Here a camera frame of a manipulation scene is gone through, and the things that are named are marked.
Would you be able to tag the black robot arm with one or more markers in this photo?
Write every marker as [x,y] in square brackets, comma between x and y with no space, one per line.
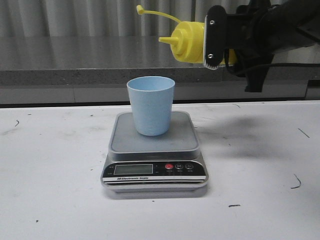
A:
[288,26]

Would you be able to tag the silver electronic kitchen scale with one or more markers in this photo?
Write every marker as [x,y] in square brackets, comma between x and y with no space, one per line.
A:
[168,162]

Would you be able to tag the yellow squeeze bottle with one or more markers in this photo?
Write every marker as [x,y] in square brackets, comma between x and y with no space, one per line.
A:
[187,39]

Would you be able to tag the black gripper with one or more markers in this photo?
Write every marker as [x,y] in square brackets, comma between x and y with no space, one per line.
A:
[231,40]

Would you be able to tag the grey stone counter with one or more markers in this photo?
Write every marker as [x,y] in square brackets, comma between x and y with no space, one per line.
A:
[95,70]

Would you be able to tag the light blue plastic cup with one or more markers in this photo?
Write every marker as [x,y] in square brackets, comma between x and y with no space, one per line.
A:
[151,99]

